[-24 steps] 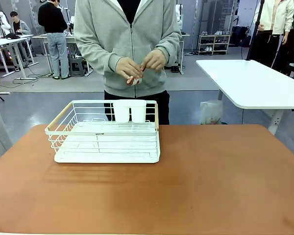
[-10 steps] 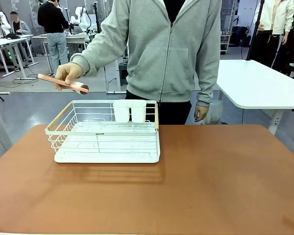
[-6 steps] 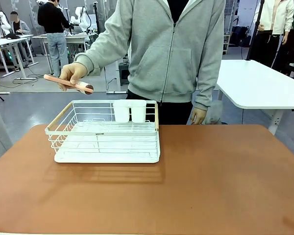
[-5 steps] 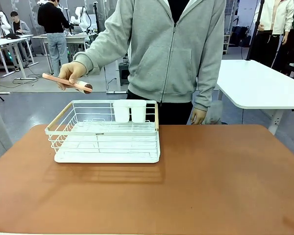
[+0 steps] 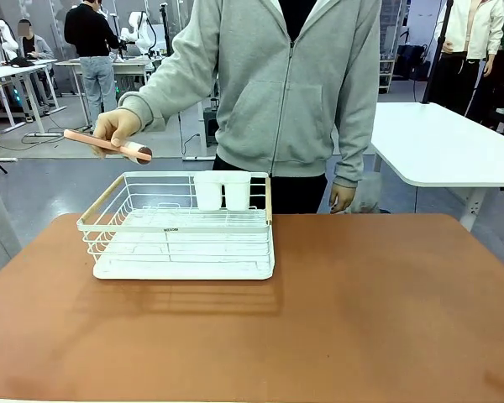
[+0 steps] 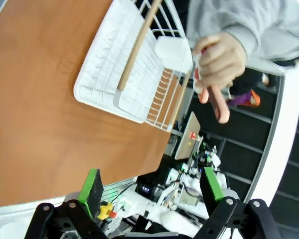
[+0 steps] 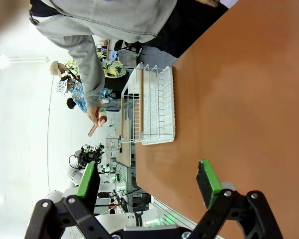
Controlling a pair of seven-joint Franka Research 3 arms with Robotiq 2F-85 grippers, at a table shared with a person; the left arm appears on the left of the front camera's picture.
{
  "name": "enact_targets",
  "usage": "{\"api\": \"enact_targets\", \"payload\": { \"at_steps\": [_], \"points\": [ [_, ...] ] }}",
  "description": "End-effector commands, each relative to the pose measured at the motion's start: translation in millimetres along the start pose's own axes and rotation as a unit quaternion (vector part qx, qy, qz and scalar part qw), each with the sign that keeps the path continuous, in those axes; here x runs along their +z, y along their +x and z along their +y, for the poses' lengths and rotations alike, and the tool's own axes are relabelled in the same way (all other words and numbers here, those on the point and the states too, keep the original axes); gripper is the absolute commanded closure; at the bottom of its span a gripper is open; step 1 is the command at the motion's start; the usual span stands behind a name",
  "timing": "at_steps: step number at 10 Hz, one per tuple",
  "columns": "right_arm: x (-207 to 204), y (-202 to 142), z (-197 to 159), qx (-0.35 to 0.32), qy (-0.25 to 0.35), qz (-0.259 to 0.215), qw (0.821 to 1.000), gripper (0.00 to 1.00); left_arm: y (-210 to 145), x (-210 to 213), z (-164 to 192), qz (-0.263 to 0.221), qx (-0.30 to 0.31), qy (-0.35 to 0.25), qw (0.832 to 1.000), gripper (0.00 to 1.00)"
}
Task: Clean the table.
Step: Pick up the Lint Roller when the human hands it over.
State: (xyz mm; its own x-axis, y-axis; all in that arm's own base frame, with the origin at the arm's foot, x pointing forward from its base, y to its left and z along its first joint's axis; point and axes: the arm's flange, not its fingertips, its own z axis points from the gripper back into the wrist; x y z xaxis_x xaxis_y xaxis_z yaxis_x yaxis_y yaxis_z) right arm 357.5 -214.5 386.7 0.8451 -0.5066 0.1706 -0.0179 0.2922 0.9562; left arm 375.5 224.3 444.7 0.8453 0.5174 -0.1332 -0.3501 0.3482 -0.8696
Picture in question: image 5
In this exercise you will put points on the person in white jacket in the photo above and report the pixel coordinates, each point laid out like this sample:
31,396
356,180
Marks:
481,29

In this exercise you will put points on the person's left forearm grey sleeve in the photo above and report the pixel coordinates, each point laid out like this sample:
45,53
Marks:
355,142

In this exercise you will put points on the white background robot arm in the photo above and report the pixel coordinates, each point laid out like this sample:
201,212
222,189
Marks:
140,33
2,35

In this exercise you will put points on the shoe rack with shoes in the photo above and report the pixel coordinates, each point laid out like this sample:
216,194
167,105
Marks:
387,63

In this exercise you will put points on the large white table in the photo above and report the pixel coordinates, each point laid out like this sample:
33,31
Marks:
437,142

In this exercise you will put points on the seated person blurred face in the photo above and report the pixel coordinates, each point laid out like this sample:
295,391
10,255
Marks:
33,46

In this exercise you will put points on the grey background desk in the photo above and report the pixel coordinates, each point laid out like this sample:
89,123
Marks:
130,63

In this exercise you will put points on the pink lint roller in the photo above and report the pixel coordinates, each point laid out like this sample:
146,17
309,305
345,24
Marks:
88,139

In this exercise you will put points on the white twin cutlery holder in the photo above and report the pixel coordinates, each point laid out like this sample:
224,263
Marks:
237,193

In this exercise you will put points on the person's right forearm grey sleeve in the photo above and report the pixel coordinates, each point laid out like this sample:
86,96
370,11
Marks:
159,90

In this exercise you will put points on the black tripod pole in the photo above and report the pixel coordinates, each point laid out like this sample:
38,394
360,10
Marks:
439,50

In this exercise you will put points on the white background desk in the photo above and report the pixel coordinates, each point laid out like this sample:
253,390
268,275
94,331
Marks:
17,69

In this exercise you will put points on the person's right hand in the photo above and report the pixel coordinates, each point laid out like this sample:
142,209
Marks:
117,124

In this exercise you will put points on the clear plastic bag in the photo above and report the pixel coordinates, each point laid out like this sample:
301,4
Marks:
367,193

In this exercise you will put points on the person's left hand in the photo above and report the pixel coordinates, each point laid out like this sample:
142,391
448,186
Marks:
342,198

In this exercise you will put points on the person in black top, jeans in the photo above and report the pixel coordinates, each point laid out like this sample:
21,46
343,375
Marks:
90,33

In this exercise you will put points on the person in grey hoodie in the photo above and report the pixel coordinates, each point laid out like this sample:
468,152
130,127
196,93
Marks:
277,84

